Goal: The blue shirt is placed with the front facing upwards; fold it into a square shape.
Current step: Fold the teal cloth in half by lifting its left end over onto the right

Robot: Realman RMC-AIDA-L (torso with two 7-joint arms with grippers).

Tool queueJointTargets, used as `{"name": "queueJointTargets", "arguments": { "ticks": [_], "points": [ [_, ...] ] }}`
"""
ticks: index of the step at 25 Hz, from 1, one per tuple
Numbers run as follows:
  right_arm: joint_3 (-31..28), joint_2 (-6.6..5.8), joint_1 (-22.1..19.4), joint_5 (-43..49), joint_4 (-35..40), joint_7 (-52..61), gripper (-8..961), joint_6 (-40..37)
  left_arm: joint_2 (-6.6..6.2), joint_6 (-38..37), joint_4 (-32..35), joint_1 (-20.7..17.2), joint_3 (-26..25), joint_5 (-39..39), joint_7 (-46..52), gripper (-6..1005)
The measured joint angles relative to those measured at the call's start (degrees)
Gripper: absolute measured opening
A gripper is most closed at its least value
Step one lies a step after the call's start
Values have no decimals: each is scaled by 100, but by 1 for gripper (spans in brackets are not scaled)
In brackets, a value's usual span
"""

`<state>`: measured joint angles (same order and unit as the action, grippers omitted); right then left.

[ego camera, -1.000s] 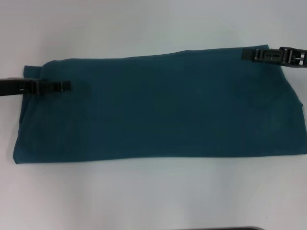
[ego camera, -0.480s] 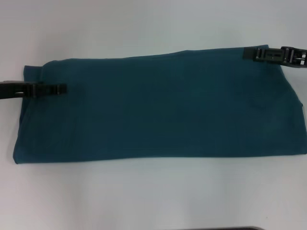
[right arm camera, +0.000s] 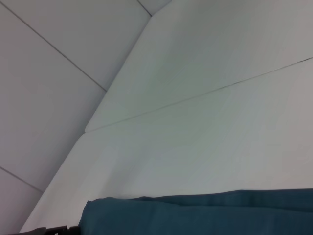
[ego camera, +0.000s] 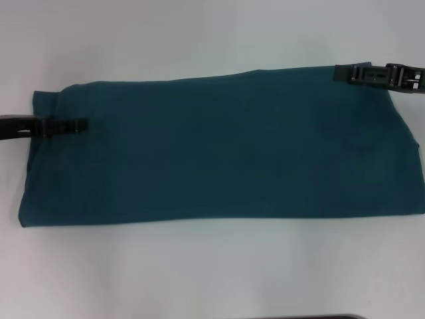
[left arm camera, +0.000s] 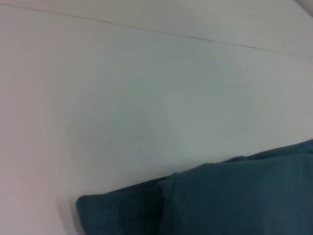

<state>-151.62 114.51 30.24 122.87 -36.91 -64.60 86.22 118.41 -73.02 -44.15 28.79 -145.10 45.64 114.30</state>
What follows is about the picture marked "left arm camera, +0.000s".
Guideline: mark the teal t-shirt with FREE print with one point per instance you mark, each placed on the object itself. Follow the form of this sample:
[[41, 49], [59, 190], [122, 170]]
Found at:
[[220, 200]]

